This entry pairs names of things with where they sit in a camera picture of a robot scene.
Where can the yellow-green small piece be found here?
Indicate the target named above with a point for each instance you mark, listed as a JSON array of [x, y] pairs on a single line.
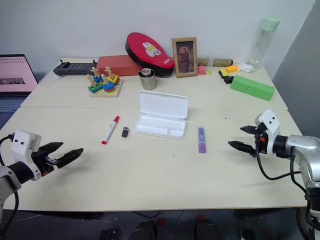
[[209, 72]]

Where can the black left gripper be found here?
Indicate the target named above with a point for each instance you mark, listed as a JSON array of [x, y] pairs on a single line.
[[43, 162]]

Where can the open laptop pink screen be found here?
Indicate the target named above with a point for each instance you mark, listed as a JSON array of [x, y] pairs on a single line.
[[15, 75]]

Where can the colourful wooden stacking toy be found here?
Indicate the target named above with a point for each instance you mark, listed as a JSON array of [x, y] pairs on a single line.
[[106, 86]]

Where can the white crumpled paper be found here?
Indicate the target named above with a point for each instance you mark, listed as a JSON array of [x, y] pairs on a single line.
[[246, 67]]

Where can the green long box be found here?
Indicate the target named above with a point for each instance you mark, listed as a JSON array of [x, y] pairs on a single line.
[[251, 87]]

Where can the small black block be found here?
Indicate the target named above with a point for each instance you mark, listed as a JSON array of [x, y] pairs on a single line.
[[228, 80]]

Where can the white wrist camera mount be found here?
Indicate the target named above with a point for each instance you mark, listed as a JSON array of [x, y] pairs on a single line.
[[23, 142], [271, 125]]

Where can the dark rounded shape under table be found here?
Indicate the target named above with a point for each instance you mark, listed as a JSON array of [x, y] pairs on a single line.
[[143, 231], [207, 231]]

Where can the red brick block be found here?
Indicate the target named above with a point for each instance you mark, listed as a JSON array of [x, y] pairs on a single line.
[[115, 65]]

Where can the red white marker pen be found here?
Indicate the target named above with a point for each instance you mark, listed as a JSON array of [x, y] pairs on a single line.
[[110, 130]]

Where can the purple pen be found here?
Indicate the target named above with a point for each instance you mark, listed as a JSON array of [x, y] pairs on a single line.
[[202, 141]]

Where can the clear bottle green lid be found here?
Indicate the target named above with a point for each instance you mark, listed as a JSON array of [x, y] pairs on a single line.
[[262, 42]]

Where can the steel cup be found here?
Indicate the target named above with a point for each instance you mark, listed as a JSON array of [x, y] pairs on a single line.
[[148, 82]]

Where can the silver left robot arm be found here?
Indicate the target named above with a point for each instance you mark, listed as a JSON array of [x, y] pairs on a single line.
[[15, 175]]

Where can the small black eraser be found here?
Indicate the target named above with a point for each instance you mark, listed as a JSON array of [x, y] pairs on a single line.
[[125, 132]]

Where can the black handheld controller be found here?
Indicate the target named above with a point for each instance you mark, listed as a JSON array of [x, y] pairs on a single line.
[[75, 68]]

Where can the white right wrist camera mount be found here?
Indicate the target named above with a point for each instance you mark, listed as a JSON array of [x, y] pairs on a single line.
[[271, 125]]

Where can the black yellow sponge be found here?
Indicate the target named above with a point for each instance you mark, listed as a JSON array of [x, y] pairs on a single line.
[[223, 73]]

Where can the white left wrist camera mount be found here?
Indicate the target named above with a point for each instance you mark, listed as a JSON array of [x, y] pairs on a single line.
[[23, 142]]

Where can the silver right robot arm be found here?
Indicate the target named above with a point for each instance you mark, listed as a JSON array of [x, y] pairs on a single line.
[[306, 155]]

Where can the brown wooden stick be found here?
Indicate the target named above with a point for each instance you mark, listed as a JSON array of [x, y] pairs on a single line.
[[221, 61]]

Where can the orange block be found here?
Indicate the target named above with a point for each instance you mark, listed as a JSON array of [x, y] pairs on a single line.
[[232, 68]]

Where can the red white roll in cup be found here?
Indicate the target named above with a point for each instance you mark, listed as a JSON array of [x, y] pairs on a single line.
[[145, 72]]

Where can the wooden framed portrait picture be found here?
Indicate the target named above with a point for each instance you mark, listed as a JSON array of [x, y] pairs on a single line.
[[185, 57]]

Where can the white plastic case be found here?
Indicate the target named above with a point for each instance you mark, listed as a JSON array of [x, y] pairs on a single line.
[[162, 112]]

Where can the pink small block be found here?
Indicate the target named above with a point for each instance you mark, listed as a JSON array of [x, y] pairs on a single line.
[[201, 70]]

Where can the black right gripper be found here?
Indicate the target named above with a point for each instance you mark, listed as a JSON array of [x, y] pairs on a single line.
[[262, 142]]

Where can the clear plastic tube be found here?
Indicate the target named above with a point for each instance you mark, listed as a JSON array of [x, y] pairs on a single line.
[[210, 61]]

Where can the red pad rabbit print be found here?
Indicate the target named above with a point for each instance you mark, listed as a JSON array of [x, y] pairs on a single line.
[[147, 50]]

